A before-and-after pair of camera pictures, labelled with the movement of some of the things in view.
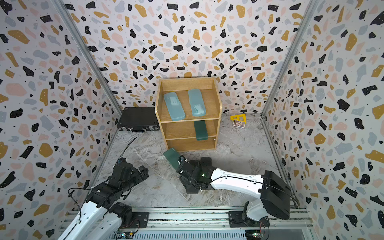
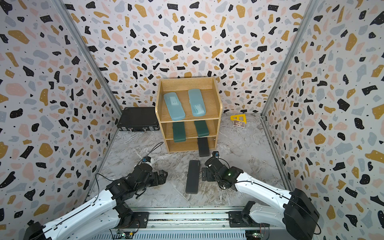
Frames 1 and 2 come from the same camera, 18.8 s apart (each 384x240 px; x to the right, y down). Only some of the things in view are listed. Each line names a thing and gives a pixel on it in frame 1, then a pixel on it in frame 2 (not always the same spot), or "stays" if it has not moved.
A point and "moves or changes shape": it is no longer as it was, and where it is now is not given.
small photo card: (238, 124) stays
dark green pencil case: (172, 156) → (179, 131)
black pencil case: (206, 161) moves or changes shape
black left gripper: (138, 177) → (157, 182)
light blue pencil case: (174, 106) stays
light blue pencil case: (197, 103) stays
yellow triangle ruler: (240, 117) stays
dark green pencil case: (201, 130) stays
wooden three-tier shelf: (189, 110) stays
